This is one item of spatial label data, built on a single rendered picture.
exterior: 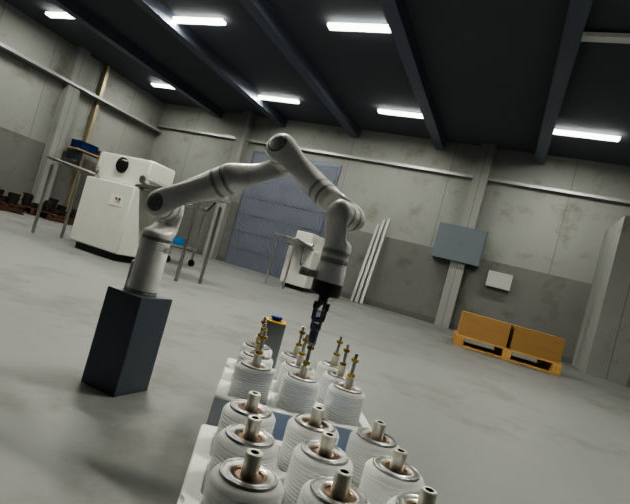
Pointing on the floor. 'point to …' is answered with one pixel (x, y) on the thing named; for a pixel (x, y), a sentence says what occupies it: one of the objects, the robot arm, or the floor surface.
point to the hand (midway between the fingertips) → (312, 337)
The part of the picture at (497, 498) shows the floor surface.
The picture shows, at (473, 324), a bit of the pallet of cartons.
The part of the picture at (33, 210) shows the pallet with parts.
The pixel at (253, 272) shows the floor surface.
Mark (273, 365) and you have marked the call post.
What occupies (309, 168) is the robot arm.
